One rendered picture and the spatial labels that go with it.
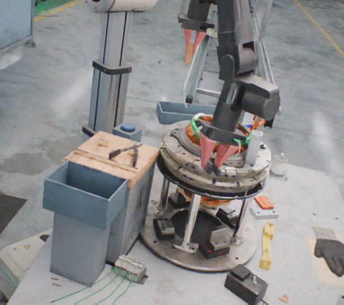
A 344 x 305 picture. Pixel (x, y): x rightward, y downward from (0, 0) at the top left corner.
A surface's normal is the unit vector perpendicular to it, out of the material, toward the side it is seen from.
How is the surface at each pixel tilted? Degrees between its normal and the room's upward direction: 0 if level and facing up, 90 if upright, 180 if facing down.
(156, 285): 0
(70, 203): 90
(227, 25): 83
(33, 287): 0
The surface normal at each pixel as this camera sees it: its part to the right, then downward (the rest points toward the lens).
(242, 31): 0.69, 0.09
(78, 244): -0.31, 0.36
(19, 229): 0.17, -0.89
